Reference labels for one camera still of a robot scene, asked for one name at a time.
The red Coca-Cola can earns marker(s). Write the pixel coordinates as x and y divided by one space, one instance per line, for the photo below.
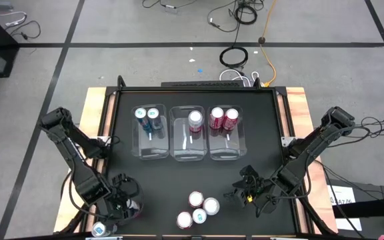
231 114
196 199
217 113
184 220

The black round floor cap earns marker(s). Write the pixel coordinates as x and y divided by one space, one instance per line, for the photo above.
261 40

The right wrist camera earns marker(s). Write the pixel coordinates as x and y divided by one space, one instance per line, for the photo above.
253 190

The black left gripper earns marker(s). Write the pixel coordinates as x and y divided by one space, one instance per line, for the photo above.
115 213

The clear plastic bin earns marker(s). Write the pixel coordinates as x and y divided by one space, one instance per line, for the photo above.
150 146
188 146
227 146

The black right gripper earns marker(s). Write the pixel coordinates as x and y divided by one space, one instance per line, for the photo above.
265 200

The white printed paper sheet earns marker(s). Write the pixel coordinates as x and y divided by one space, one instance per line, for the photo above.
340 193

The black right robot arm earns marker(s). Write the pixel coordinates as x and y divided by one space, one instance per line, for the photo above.
312 150

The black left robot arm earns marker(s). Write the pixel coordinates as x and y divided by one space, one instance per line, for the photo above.
85 183

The grey white edge bracket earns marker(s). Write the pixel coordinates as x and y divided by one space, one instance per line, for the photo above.
103 238

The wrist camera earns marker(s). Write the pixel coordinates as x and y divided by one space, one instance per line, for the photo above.
113 200
253 190

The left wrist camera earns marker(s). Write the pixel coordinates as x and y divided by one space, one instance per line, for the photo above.
113 200

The black bar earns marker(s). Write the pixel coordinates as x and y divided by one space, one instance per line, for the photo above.
372 207

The silver blue Red Bull can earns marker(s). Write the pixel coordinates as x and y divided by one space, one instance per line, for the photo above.
199 215
99 229
152 113
141 112

